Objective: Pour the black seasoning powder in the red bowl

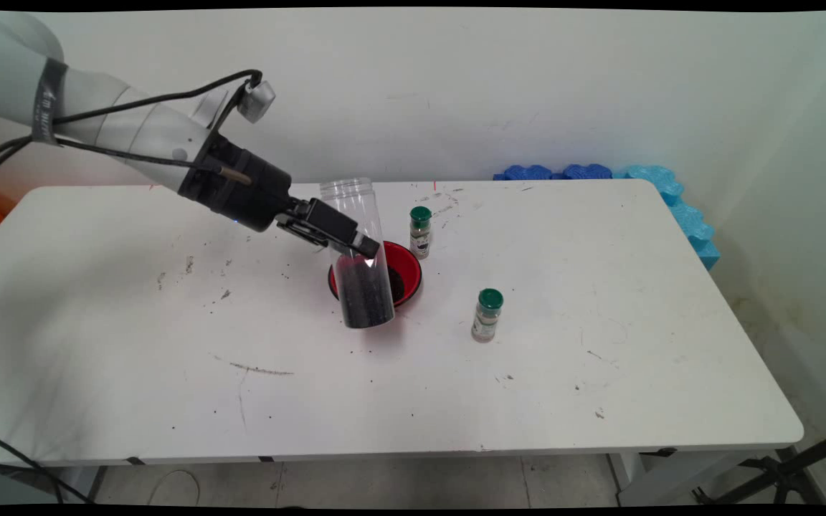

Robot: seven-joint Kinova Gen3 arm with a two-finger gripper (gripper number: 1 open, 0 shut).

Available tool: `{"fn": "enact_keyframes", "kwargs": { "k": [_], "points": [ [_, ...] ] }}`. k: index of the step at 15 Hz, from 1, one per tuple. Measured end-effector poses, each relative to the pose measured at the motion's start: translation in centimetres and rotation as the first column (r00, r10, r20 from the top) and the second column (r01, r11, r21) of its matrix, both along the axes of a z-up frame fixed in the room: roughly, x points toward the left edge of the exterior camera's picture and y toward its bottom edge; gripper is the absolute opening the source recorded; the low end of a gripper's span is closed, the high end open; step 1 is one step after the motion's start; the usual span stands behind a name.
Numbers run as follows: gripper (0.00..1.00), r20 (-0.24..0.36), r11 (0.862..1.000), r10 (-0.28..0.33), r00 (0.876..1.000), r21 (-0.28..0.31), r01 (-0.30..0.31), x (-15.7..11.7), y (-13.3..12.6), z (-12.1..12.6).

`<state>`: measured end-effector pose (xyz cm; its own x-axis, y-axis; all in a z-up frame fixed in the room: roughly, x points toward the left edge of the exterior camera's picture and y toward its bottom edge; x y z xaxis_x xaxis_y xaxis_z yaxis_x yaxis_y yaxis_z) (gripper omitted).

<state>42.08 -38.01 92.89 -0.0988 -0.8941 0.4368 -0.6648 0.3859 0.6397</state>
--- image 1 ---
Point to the light blue foam piece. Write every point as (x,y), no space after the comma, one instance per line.
(646,173)

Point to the black seeds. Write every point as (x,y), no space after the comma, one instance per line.
(397,283)
(366,301)

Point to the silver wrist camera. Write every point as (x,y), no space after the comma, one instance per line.
(257,102)

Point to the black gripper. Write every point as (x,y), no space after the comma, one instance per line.
(241,186)

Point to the clear plastic jar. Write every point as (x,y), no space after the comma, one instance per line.
(347,192)

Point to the white table leg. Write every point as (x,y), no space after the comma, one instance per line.
(671,476)
(87,474)

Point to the green cap spice bottle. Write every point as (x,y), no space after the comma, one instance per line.
(420,240)
(486,322)

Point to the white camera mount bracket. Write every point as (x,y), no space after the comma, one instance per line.
(206,111)

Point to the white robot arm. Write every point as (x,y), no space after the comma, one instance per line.
(140,129)

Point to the red bowl with black rim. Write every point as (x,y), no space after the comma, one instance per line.
(406,261)

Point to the black tripod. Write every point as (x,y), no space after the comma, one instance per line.
(786,469)

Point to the black seeds in bowl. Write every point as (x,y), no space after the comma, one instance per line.
(397,283)

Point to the dark blue foam piece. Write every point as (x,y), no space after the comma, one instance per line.
(589,172)
(524,173)

